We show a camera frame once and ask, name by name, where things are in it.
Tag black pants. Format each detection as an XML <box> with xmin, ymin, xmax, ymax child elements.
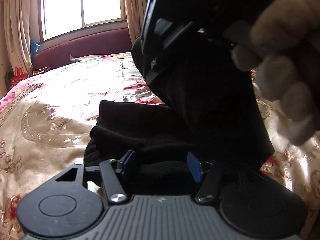
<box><xmin>83</xmin><ymin>42</ymin><xmax>276</xmax><ymax>196</ymax></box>

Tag right hand brown glove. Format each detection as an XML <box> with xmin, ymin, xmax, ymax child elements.
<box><xmin>232</xmin><ymin>0</ymin><xmax>319</xmax><ymax>146</ymax></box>

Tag beige right curtain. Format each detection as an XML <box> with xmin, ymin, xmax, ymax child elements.
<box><xmin>125</xmin><ymin>0</ymin><xmax>148</xmax><ymax>43</ymax></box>

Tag beige curtain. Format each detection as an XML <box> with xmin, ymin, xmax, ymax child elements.
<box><xmin>125</xmin><ymin>0</ymin><xmax>148</xmax><ymax>43</ymax></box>
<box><xmin>4</xmin><ymin>0</ymin><xmax>39</xmax><ymax>75</ymax></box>

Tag maroon upholstered bench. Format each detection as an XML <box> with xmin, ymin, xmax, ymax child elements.
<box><xmin>33</xmin><ymin>28</ymin><xmax>132</xmax><ymax>70</ymax></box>

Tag floral satin bedspread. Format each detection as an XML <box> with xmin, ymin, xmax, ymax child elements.
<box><xmin>1</xmin><ymin>53</ymin><xmax>319</xmax><ymax>239</ymax></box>

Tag window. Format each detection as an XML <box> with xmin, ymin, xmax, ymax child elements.
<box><xmin>40</xmin><ymin>0</ymin><xmax>126</xmax><ymax>40</ymax></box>

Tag red shopping bag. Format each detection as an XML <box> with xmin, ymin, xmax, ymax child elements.
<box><xmin>10</xmin><ymin>67</ymin><xmax>29</xmax><ymax>89</ymax></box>

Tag blue bag by bench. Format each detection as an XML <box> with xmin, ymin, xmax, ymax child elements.
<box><xmin>30</xmin><ymin>41</ymin><xmax>40</xmax><ymax>60</ymax></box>

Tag beige left curtain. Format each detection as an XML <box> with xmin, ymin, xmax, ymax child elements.
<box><xmin>4</xmin><ymin>0</ymin><xmax>39</xmax><ymax>75</ymax></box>

